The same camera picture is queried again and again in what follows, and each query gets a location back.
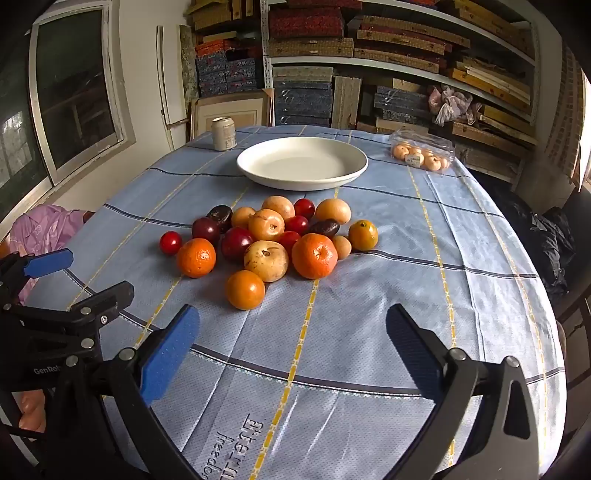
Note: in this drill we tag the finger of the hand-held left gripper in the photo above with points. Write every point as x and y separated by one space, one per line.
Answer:
104 299
48 263

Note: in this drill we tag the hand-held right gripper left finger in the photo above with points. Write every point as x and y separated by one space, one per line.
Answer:
171 350

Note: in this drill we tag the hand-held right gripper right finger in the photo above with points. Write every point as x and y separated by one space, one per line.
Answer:
408 344

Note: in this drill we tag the red cherry tomato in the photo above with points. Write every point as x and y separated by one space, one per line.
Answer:
171 242
304 207
289 239
297 225

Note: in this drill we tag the smooth yellow orange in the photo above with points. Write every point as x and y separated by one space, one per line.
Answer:
245 289

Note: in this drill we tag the small tan fruit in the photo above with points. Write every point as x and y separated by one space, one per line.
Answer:
343 247

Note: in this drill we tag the yellow-green orange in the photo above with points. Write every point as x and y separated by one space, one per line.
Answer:
363 235

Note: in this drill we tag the dark red plum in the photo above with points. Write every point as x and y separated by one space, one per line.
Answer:
237 243
206 229

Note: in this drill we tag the large orange mandarin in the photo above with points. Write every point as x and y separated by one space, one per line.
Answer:
314 255

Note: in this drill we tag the yellow pear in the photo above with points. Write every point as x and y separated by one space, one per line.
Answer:
278 206
266 261

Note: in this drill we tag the dark purple mangosteen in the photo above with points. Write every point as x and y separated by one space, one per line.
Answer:
324 227
220 214

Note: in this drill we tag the small yellow fruit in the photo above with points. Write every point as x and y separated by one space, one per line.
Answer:
242 216

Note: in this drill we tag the large pale orange fruit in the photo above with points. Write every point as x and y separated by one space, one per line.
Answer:
333 211

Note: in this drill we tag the spotted yellow apple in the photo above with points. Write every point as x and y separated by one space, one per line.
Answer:
266 224

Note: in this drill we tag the white oval plate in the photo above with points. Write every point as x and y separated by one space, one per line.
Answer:
300 161

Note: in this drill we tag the group of boxed peach fruits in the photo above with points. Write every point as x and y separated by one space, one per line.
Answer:
433 162

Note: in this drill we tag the person's left hand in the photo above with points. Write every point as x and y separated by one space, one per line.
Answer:
30 408

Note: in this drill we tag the pink cloth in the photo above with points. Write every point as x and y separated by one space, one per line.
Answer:
46 228

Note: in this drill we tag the blue checked tablecloth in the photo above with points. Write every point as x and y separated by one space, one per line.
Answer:
369 300

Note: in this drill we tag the dark side window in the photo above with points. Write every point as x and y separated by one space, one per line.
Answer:
18 134

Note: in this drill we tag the black bag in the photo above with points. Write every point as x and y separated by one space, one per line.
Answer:
540 235

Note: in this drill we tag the white framed window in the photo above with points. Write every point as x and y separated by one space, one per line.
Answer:
74 83

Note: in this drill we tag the silver drink can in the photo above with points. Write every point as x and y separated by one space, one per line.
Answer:
224 133

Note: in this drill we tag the clear plastic clamshell box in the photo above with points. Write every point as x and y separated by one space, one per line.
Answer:
422 138

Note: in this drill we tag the white wooden strip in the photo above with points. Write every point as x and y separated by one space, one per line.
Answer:
162 83

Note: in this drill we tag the stack of tan flat boxes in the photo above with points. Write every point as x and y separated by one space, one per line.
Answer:
498 131

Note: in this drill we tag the stack of dark flat boxes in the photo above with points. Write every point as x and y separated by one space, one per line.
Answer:
397 104

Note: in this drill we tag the green marbled board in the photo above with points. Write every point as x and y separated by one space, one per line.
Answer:
188 64

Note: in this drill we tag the pink plastic bag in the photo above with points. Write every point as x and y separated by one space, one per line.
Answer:
445 104

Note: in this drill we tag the upright grey woven box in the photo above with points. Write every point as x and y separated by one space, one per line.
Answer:
346 101

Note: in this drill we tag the stack of blue floral boxes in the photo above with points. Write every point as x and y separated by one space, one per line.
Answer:
221 74

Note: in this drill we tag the stack of grey blue boxes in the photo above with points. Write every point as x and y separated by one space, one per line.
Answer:
302 99

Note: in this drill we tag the brown woven curtain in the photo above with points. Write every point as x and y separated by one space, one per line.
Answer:
565 115

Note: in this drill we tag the stack of yellow wooden boxes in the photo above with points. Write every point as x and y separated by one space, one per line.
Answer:
494 78

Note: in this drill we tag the stack of yellow woven boxes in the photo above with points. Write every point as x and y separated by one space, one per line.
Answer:
207 16

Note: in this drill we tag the white metal shelf rack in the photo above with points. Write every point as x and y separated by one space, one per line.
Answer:
314 60

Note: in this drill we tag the stack of brown woven boxes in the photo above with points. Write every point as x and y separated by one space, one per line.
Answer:
397 41

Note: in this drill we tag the stack of red and tan boxes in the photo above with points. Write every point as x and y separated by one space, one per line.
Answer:
309 46

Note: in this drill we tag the stack of mixed flat boxes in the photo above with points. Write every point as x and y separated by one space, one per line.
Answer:
485 18

